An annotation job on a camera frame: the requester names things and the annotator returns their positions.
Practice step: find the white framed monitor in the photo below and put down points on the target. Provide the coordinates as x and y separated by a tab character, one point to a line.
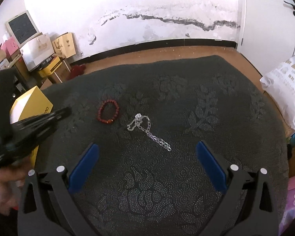
22	28

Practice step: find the pink printed box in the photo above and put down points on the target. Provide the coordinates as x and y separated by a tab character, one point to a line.
289	213

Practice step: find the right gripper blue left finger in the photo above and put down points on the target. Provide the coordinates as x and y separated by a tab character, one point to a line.
47	206

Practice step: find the white printed plastic bag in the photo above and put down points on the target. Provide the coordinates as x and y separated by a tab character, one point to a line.
279	83

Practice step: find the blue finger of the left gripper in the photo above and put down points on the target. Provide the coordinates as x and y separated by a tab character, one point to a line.
29	133

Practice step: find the black door handle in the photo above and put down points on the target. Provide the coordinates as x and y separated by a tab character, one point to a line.
291	5

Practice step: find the red cloth on floor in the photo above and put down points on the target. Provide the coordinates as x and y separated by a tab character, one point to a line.
76	70

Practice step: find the tan gift bag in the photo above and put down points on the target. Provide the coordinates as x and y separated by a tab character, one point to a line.
64	45

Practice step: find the brown cardboard box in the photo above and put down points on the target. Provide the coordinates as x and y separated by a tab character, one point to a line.
61	74

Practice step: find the left hand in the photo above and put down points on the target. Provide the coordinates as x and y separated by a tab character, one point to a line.
13	174

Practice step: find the yellow flat box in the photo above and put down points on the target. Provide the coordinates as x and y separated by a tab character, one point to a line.
49	69

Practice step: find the white gift bag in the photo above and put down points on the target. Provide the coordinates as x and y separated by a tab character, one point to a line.
37	50

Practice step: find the dark desk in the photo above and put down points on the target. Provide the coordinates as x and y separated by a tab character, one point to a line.
12	81

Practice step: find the yellow open box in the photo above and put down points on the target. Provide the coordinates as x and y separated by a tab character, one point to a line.
31	103

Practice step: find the dark patterned floral cloth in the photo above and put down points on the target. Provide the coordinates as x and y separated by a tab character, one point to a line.
147	120

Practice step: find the white door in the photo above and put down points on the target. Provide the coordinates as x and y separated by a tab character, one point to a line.
267	33

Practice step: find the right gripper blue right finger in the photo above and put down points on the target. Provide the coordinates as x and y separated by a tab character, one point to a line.
258	214

